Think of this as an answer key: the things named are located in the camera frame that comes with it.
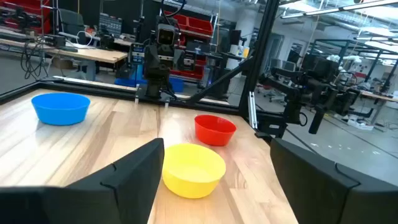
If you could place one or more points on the long ceiling light strip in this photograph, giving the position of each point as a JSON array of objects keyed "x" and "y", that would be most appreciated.
[{"x": 326, "y": 10}]

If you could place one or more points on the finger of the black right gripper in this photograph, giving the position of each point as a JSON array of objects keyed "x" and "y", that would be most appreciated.
[
  {"x": 150, "y": 62},
  {"x": 178, "y": 60}
]

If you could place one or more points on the wooden workbench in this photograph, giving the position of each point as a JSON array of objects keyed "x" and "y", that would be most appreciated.
[{"x": 87, "y": 54}]

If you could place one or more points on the red storage bin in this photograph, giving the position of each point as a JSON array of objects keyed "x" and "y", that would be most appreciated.
[
  {"x": 180, "y": 21},
  {"x": 200, "y": 25}
]

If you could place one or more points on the yellow plastic bowl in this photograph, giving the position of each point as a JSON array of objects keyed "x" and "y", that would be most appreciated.
[{"x": 192, "y": 174}]

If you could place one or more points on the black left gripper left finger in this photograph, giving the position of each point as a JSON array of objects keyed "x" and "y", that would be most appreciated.
[{"x": 124, "y": 186}]

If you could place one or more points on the black table frame rail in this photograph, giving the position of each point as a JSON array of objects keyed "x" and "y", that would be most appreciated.
[{"x": 93, "y": 88}]

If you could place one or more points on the red plastic bowl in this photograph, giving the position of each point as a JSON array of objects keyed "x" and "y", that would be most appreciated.
[{"x": 214, "y": 132}]

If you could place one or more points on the blue plastic bowl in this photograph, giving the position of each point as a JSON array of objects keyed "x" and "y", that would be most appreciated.
[{"x": 60, "y": 109}]

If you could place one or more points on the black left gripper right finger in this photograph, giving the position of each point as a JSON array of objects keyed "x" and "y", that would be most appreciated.
[{"x": 326, "y": 193}]

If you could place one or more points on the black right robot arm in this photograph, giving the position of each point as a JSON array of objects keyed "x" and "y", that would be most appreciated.
[{"x": 158, "y": 85}]

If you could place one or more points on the red parts cabinet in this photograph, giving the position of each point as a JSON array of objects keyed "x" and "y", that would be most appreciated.
[{"x": 21, "y": 15}]

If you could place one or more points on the black office chair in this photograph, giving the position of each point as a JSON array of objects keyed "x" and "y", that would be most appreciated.
[{"x": 72, "y": 25}]

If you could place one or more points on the control box with blue screen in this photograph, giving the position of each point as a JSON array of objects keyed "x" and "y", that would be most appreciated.
[{"x": 136, "y": 54}]

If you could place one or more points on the black upright frame post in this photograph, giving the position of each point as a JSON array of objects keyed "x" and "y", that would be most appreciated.
[{"x": 259, "y": 56}]

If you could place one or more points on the black diagonal frame brace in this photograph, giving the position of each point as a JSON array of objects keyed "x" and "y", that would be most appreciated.
[{"x": 217, "y": 82}]

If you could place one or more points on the white metal bracket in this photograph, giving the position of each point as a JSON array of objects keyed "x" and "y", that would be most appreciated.
[{"x": 252, "y": 110}]

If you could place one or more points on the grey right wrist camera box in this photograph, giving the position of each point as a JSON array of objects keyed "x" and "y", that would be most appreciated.
[{"x": 166, "y": 35}]

